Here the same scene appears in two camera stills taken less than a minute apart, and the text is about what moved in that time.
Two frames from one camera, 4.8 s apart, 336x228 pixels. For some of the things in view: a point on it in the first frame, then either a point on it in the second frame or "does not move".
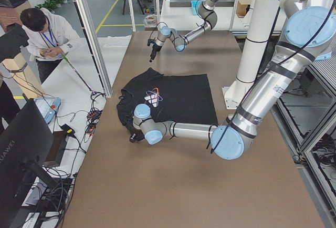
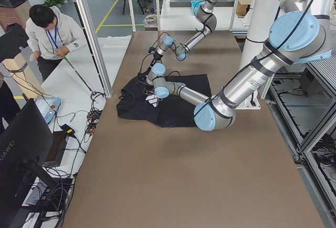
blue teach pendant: [48, 107] does not move
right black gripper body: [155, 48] to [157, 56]
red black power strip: [92, 117] does not move
